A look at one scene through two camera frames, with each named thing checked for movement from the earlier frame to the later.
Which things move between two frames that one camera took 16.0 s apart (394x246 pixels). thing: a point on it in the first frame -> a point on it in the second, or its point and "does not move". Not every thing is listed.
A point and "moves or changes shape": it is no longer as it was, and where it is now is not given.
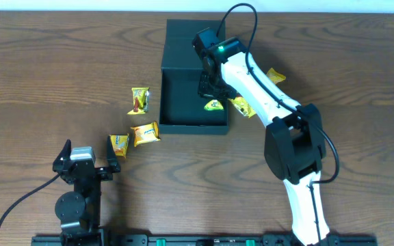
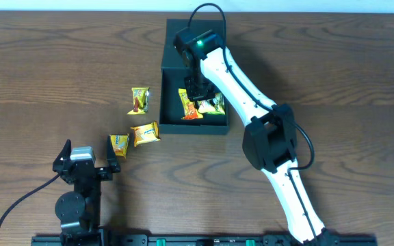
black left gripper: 112,165 does not move
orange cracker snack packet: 148,132 does not move
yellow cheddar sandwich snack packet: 120,143 does not move
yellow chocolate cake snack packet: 243,106 moves or changes shape
